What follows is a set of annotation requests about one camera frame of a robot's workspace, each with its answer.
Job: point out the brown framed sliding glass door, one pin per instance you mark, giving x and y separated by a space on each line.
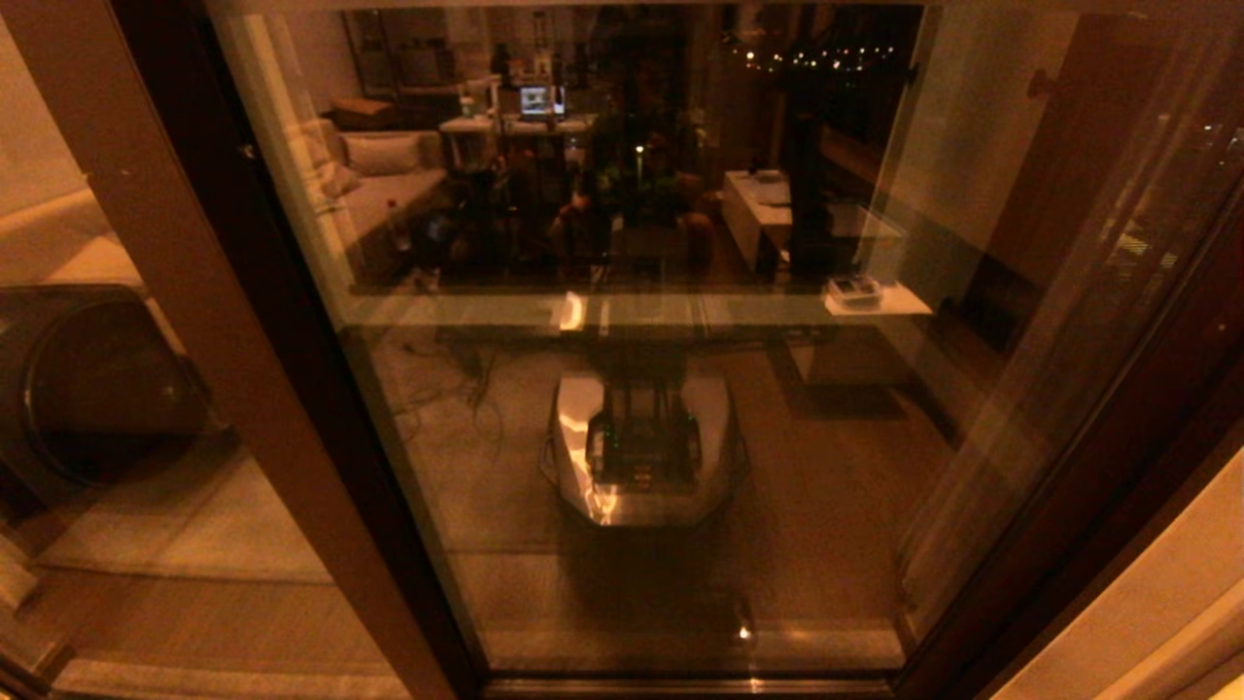
797 486

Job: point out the dark brown door frame jamb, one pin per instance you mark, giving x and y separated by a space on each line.
1098 544

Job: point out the black aluminum extrusion rail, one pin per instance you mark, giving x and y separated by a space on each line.
680 688

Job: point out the brown framed fixed glass panel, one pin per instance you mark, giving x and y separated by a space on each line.
194 292

